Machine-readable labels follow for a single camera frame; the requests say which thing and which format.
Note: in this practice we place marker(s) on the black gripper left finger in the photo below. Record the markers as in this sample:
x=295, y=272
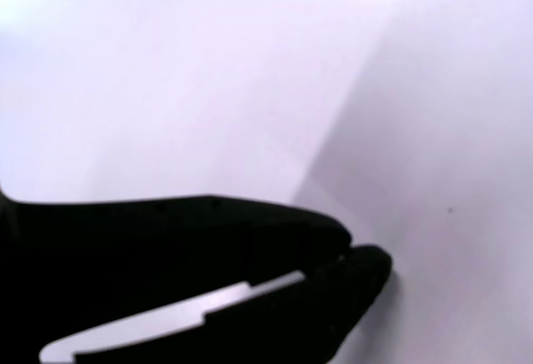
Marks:
x=145, y=247

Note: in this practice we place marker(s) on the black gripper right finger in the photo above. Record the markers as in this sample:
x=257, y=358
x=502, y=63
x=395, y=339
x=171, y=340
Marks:
x=291, y=322

